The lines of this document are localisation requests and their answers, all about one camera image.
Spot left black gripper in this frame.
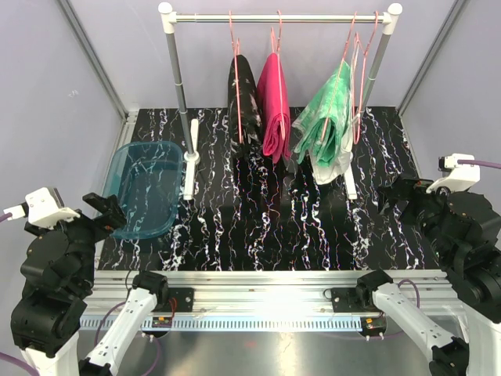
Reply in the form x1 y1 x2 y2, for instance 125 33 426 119
27 191 126 291

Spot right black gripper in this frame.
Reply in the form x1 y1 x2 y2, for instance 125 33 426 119
377 171 462 264

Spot green tie-dye trousers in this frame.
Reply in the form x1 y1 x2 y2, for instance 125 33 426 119
292 62 351 168

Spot pink wire hanger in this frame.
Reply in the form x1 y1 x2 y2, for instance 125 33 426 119
351 10 385 145
319 11 359 142
270 9 286 141
229 10 243 144

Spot magenta pink trousers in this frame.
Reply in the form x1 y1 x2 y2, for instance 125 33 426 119
257 52 291 164

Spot black white patterned trousers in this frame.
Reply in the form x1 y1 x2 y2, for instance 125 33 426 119
228 55 262 158

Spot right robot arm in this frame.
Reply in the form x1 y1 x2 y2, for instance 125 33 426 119
355 176 500 375

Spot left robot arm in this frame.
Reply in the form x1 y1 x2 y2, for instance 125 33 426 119
2 187 170 375

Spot teal transparent plastic basket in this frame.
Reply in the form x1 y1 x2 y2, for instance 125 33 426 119
103 141 183 240

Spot white and grey clothes rack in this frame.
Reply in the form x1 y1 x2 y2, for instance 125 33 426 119
158 2 403 201

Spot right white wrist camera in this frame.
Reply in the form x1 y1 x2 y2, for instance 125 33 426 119
426 154 481 193

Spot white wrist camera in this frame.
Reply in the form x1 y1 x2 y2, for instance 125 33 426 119
1 187 81 230
426 154 481 193

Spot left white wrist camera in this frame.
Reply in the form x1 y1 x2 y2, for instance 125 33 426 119
1 187 81 230

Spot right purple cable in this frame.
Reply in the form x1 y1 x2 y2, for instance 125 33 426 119
457 158 501 170

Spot aluminium mounting rail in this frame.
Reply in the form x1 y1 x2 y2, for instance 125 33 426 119
81 269 465 332

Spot aluminium frame post right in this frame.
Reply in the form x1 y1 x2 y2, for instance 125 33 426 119
397 0 470 117

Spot aluminium frame post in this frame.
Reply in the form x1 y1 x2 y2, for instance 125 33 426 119
58 0 130 122
397 0 470 117

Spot aluminium frame post left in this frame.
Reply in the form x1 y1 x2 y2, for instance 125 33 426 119
58 0 130 122

